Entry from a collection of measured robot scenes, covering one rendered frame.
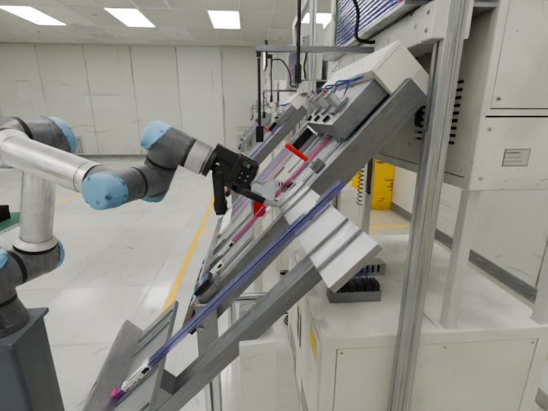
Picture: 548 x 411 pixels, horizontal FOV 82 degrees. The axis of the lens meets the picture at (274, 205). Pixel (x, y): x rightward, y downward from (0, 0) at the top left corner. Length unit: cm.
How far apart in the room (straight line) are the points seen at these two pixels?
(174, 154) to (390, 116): 48
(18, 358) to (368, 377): 101
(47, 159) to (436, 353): 107
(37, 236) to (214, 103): 856
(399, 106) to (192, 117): 902
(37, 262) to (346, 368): 99
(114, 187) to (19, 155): 26
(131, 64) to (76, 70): 147
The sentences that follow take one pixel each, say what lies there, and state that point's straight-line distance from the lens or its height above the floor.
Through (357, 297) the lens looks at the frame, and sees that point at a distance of 103.
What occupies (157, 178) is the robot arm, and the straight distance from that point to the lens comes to 79.
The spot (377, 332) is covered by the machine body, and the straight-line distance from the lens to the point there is 94.
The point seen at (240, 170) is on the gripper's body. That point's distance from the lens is 75.
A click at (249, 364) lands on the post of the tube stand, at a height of 78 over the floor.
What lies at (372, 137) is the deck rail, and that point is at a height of 112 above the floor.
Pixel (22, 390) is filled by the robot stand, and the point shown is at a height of 38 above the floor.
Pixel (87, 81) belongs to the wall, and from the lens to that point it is 1047.
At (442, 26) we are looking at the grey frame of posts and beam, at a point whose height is 133.
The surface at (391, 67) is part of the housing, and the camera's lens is 77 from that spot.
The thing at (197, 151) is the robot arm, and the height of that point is 109.
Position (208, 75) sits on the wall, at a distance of 961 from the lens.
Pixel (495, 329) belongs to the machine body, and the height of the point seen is 62.
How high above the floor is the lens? 117
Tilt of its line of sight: 16 degrees down
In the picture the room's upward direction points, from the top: straight up
